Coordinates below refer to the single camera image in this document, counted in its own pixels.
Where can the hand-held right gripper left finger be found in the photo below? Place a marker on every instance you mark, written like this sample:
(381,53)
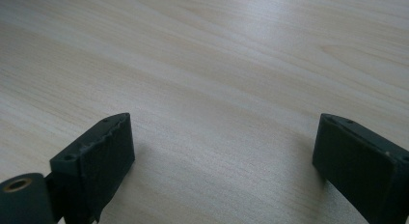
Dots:
(103,159)

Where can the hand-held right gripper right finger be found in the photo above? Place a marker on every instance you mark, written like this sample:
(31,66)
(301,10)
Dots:
(357,166)

